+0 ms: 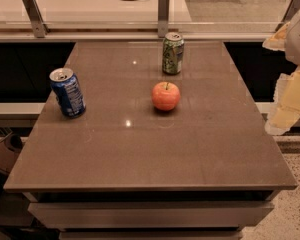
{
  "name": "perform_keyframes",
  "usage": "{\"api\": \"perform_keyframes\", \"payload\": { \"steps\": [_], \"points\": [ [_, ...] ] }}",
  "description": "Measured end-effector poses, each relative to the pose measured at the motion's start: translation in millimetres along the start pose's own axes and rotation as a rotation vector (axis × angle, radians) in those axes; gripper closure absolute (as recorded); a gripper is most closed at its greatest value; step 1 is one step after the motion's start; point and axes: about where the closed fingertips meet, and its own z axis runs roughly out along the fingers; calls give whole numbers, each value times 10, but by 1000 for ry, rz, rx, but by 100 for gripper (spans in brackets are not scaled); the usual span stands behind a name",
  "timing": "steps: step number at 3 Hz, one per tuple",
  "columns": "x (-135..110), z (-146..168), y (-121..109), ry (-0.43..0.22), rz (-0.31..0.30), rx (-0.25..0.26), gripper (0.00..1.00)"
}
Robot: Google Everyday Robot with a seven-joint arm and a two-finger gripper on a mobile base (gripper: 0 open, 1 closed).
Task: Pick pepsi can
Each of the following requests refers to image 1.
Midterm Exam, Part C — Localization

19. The left metal bracket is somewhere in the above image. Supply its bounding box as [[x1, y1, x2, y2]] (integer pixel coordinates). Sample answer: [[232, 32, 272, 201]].
[[22, 0, 48, 38]]

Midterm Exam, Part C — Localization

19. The middle metal bracket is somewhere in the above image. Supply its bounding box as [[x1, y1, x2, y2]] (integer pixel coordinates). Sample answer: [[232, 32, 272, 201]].
[[158, 0, 170, 38]]

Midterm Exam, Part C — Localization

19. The right metal bracket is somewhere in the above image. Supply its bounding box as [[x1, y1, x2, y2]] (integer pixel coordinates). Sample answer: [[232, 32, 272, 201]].
[[276, 0, 300, 31]]

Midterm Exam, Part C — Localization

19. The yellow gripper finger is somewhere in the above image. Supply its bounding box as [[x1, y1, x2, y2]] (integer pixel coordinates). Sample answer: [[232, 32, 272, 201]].
[[262, 22, 290, 51], [265, 66, 300, 135]]

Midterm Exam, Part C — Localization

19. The green soda can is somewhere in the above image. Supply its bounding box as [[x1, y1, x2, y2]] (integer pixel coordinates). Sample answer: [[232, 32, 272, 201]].
[[162, 32, 184, 75]]

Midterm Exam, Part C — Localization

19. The glass barrier panel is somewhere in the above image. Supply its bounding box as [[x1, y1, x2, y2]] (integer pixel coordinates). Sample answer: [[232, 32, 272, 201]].
[[0, 0, 290, 24]]

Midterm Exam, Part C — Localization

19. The grey drawer front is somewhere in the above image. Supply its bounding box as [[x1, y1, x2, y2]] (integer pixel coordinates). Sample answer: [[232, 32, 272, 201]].
[[28, 201, 273, 229]]

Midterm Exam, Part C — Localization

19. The red apple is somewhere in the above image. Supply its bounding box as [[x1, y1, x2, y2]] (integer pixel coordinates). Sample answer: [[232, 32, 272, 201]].
[[151, 82, 181, 111]]

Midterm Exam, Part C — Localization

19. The blue pepsi can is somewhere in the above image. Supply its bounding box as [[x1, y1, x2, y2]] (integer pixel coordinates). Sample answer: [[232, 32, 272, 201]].
[[49, 68, 86, 118]]

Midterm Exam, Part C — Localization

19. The metal bracket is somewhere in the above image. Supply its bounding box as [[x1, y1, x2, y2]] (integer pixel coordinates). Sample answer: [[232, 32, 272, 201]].
[[276, 0, 300, 31], [158, 0, 170, 38], [22, 0, 48, 38]]

